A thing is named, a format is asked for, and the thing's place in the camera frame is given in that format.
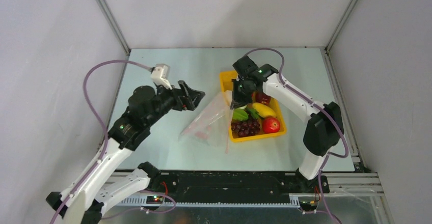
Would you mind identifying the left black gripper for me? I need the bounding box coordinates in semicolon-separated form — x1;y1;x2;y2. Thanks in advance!
146;79;205;126

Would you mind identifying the yellow plastic tray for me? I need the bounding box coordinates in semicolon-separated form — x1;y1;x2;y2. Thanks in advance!
219;70;288;144

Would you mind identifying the clear pink-dotted zip bag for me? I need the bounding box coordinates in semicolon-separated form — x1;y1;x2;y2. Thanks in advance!
179;90;233;154

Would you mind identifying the purple grape bunch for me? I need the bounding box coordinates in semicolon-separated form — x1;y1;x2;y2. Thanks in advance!
230;119;261;138

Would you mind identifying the bright red apple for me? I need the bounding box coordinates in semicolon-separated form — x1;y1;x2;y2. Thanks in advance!
261;117;281;134

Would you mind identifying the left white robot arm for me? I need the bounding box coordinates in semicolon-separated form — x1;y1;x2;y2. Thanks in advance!
46;80;205;223

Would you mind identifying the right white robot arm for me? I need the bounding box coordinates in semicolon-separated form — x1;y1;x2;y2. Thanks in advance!
231;55;346;192

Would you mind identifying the dark red apple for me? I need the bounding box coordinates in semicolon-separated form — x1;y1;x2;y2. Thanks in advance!
255;92;272;105

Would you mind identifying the yellow mango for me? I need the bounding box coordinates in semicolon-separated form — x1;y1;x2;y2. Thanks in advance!
252;102;277;118

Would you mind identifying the green leafy vegetable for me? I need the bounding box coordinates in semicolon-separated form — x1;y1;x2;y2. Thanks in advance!
232;106;260;121

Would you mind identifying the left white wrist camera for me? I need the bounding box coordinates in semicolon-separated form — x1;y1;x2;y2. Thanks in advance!
150;64;173;90

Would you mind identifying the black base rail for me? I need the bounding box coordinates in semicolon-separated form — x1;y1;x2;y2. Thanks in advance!
147;171;330;204

